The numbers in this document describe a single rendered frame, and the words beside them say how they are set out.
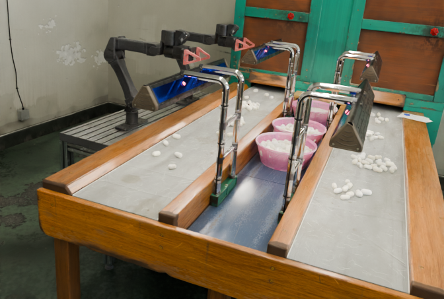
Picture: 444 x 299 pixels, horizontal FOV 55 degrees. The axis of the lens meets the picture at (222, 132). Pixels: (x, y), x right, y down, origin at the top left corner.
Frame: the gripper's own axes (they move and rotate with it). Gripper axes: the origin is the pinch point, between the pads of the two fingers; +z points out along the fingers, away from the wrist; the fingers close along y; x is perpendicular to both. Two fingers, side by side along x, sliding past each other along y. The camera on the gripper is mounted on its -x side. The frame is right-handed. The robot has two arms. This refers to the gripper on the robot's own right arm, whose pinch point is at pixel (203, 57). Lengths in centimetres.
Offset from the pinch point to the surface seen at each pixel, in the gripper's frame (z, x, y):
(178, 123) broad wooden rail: -7.0, 31.1, -6.6
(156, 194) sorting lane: 21, 33, -69
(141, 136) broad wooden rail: -9.9, 30.9, -32.6
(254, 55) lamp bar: 16.6, -1.5, 20.7
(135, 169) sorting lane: 4, 33, -57
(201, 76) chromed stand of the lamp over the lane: 26, -4, -54
